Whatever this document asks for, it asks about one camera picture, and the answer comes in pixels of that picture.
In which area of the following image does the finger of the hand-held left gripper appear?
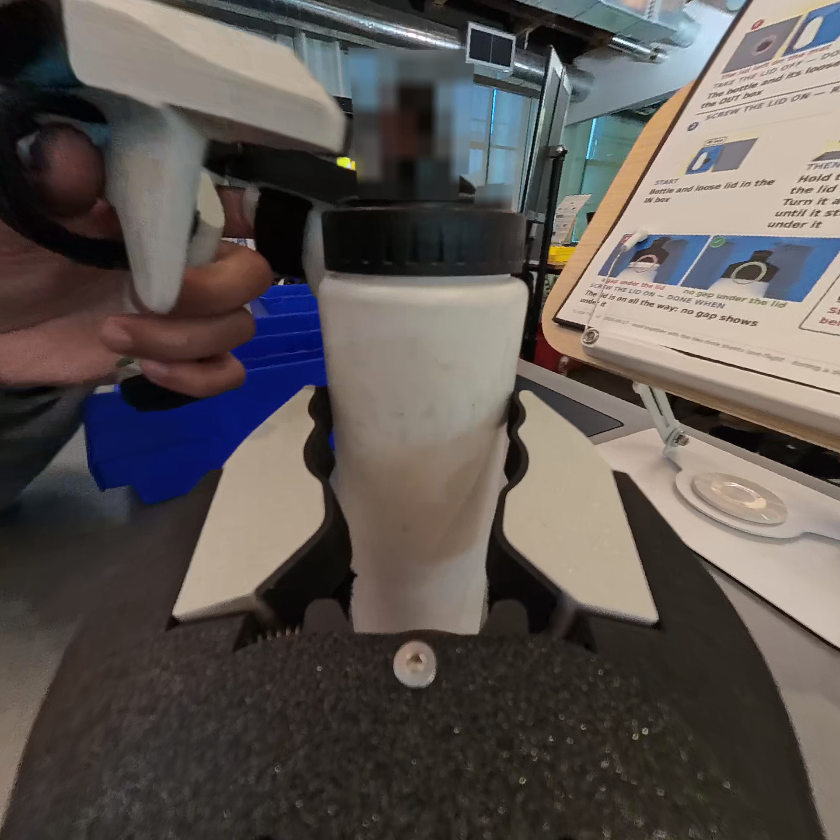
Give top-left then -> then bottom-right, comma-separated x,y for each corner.
302,209 -> 329,284
60,0 -> 349,156

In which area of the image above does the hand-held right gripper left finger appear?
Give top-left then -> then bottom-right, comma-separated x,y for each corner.
172,385 -> 358,631

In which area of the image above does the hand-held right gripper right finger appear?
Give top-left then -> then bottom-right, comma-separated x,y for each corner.
486,389 -> 660,637

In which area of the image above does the blue plastic bin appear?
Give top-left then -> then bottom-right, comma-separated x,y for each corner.
84,283 -> 336,506

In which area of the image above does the black bottle lid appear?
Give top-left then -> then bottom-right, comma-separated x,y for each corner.
320,202 -> 529,277

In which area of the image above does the white plastic bottle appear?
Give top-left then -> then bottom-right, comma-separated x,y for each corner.
316,269 -> 532,634

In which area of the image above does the person's left forearm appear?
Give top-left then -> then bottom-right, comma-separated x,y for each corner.
0,384 -> 91,514

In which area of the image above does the person's left hand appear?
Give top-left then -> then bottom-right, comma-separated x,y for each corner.
0,125 -> 274,399

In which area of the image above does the instruction sheet on wooden stand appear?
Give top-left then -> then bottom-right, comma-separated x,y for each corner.
543,0 -> 840,648

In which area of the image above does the black stanchion pole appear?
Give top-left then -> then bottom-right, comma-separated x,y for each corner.
535,146 -> 569,311

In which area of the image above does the small standing sign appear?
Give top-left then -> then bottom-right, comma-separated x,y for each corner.
554,193 -> 593,245

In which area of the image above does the printed instruction sheet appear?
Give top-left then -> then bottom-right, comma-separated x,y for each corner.
554,0 -> 840,396

